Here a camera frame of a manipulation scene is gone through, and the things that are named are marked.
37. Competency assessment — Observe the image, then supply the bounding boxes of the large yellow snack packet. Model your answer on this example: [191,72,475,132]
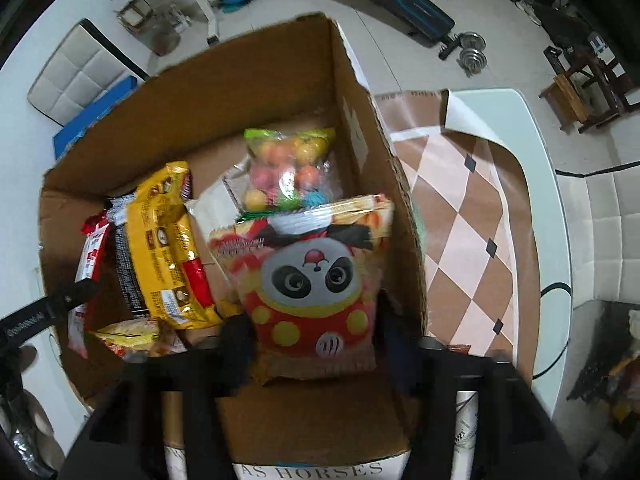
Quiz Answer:
[125,161,223,331]

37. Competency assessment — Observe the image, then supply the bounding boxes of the small wooden stool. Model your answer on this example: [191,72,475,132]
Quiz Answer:
[539,72,621,133]

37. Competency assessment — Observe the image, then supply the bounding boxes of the red panda snack packet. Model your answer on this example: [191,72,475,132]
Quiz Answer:
[209,194,396,386]

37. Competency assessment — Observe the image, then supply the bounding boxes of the black snack packet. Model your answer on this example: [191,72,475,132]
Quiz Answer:
[104,195,151,318]

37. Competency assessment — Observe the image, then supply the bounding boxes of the brown wooden chair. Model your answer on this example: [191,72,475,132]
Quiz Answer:
[565,45,640,116]

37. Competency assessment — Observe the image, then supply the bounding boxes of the chrome dumbbell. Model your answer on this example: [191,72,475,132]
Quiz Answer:
[439,31,488,76]

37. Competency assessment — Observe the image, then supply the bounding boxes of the red white strip packet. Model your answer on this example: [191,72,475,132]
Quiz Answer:
[67,212,111,358]

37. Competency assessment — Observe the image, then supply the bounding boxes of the silvery white snack packet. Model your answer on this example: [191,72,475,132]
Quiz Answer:
[187,157,251,241]

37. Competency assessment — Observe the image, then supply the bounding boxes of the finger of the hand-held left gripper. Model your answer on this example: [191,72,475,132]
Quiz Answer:
[0,280,101,356]

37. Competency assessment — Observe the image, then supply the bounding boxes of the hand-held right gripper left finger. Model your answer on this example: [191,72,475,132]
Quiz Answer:
[65,315,261,480]

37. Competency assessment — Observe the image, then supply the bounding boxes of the small white snack packet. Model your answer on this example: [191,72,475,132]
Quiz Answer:
[454,390,482,461]

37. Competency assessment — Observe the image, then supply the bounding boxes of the dark weight bench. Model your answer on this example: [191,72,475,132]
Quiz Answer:
[292,0,456,43]

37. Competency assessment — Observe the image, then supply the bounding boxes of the colourful gumball bag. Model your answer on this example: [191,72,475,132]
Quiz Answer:
[235,127,343,221]

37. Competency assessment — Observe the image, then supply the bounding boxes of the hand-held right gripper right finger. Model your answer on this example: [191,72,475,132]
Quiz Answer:
[375,290,576,480]

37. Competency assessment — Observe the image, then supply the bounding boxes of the white quilted chair black trim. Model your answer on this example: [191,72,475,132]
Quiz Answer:
[27,19,151,128]

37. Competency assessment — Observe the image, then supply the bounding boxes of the clear biscuit packet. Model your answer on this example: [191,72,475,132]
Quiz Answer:
[95,317,188,363]

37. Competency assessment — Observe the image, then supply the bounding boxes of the diamond pattern tablecloth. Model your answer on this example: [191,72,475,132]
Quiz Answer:
[165,87,531,480]

